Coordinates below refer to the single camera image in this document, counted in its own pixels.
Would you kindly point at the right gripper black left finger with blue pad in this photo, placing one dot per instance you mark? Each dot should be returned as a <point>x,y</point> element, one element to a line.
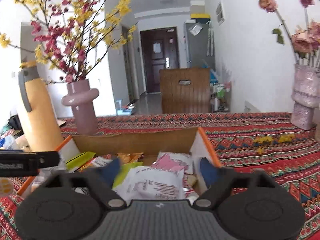
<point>70,205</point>

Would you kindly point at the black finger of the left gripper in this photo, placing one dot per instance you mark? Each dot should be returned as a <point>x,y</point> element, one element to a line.
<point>16,163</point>

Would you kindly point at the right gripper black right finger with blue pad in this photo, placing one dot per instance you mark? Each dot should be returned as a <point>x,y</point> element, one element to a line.
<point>248,205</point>

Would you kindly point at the pumpkin seed crisp snack packet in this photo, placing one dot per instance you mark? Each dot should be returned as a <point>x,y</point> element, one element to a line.
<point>149,183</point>

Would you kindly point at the fallen yellow flowers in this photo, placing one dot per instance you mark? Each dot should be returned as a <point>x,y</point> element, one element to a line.
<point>263,142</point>

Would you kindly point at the green snack packet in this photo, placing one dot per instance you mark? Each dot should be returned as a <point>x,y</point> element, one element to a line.
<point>124,170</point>

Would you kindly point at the orange red cardboard snack box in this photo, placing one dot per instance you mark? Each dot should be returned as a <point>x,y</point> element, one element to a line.
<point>190,140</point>

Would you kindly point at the pink snack packet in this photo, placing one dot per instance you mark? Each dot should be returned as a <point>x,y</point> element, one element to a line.
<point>174,162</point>

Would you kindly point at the textured pink tall vase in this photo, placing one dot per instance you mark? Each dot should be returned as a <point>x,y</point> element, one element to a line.
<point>305,94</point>

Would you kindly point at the storage trolley with bottles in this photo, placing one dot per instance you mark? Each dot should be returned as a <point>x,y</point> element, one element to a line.
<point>220,97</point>

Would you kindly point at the red and yellow blossom branches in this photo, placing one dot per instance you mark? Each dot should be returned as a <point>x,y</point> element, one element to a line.
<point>74,36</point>

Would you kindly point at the brown wooden chair back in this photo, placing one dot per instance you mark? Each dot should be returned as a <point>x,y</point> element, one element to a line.
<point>185,90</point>

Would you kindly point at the dark brown entrance door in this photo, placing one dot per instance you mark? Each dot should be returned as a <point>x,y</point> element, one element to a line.
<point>160,51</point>

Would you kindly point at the grey refrigerator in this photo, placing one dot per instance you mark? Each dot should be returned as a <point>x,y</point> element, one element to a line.
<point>199,43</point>

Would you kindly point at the yellow thermos jug grey handle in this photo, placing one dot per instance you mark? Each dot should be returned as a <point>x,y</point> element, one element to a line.
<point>36,112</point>

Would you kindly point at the smooth pink ring vase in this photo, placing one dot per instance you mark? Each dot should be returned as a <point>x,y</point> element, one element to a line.
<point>80,98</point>

